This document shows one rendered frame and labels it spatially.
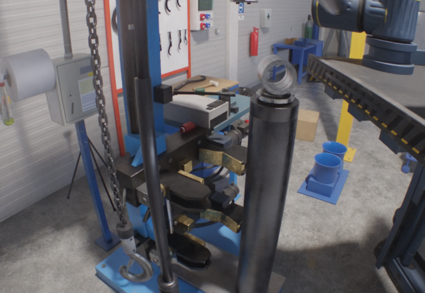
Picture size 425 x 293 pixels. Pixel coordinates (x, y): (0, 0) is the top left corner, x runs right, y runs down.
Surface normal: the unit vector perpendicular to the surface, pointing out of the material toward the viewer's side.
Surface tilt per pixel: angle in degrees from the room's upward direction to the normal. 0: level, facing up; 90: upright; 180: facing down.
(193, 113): 90
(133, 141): 90
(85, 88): 90
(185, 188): 0
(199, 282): 0
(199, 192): 0
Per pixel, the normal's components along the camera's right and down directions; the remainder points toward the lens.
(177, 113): -0.56, 0.36
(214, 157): -0.33, 0.41
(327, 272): 0.00, -0.90
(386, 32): -0.74, 0.29
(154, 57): 0.83, 0.25
